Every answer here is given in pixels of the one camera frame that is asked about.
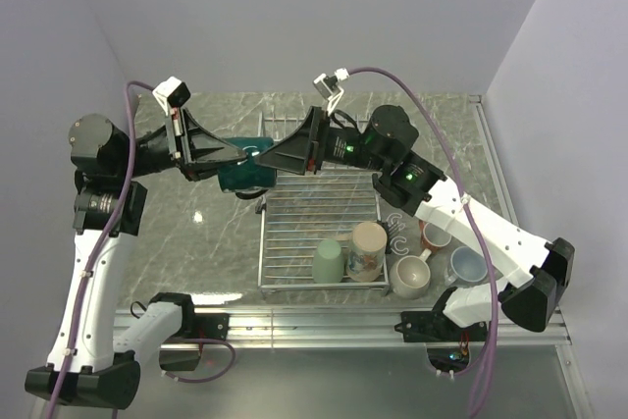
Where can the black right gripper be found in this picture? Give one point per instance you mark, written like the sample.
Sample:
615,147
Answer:
297,154

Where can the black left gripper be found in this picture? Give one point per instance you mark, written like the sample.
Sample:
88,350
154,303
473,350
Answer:
203,154

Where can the dark teal mug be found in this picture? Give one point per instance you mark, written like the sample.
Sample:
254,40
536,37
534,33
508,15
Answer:
246,179

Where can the light green cup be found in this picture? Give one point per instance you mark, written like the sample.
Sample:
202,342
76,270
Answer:
328,262

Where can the beige patterned mug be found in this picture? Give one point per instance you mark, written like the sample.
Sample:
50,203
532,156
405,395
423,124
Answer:
366,252

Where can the pink coffee mug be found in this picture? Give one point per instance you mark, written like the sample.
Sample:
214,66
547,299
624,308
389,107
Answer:
432,237

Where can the white speckled round mug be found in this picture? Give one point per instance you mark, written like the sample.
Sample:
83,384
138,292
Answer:
410,276

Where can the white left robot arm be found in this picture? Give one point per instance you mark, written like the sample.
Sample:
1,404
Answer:
89,366

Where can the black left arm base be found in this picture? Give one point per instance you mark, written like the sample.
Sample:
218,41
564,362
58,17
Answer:
180,354

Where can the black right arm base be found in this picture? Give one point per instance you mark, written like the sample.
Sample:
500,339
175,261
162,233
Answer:
447,345

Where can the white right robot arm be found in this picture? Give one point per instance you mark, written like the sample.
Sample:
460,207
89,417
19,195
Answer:
534,272

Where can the white cup holder hooks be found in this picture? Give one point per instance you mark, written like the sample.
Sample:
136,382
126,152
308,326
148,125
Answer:
397,242

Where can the light blue mug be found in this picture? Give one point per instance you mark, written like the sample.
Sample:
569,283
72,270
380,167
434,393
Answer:
465,268

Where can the metal wire dish rack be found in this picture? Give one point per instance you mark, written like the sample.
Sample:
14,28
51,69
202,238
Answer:
300,212

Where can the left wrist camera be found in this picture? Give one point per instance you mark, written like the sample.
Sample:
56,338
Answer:
171,93

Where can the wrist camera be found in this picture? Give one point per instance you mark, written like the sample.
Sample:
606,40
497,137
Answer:
171,93
330,87

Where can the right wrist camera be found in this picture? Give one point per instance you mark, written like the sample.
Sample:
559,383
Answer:
330,87

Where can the aluminium table edge rail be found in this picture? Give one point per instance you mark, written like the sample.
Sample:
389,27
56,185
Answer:
337,325

